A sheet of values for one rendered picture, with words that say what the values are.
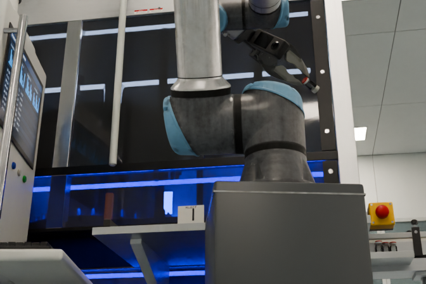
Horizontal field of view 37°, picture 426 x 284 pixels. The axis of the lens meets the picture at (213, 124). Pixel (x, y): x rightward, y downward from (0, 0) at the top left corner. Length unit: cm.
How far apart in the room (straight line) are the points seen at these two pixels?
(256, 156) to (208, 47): 22
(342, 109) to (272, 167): 104
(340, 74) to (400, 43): 282
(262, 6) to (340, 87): 79
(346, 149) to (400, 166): 494
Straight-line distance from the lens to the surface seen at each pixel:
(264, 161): 115
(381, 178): 696
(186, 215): 207
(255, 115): 119
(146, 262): 179
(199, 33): 119
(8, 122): 177
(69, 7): 256
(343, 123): 213
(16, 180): 203
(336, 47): 227
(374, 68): 529
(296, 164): 115
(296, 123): 120
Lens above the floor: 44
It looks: 24 degrees up
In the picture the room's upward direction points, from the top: straight up
